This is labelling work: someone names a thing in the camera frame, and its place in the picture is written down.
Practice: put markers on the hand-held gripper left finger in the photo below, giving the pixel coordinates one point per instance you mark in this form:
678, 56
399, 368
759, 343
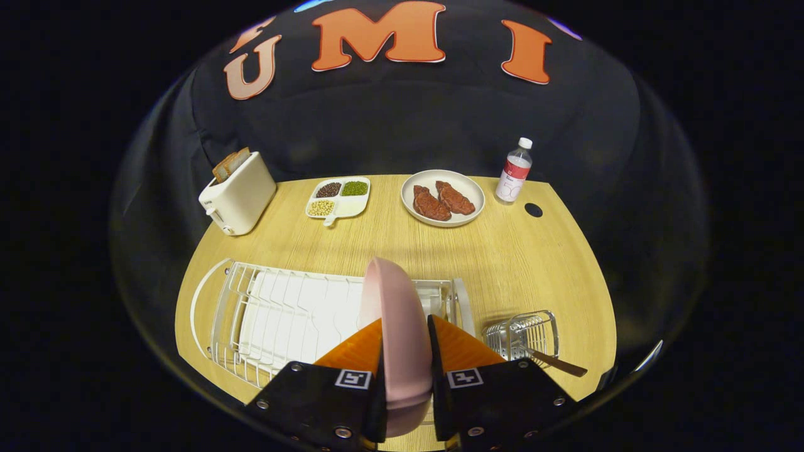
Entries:
314, 402

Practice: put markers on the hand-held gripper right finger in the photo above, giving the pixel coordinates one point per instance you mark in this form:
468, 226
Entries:
496, 402

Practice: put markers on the pink plate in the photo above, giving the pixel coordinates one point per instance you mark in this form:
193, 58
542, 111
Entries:
402, 326

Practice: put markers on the white divided dish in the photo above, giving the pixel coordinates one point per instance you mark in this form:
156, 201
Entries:
352, 206

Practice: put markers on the cream plate with meat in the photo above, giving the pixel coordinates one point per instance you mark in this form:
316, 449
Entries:
471, 194

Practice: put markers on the pile of yellow beans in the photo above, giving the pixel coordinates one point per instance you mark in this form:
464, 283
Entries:
321, 208

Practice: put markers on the red meat piece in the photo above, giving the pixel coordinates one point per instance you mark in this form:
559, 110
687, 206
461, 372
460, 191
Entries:
431, 204
455, 198

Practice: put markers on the pile of brown beans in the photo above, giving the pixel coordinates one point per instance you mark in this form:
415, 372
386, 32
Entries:
328, 189

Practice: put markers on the white toaster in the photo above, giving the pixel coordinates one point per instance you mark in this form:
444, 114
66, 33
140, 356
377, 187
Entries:
242, 198

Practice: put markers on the pile of green beans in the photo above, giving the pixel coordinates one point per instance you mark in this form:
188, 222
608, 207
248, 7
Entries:
354, 188

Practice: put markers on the clear bottle with red label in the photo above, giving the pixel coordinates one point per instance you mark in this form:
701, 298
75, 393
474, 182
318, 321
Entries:
515, 172

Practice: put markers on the brown toast slices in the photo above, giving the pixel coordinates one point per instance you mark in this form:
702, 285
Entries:
231, 163

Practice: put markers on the black backdrop cloth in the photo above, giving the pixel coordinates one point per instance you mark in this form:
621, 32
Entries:
377, 125

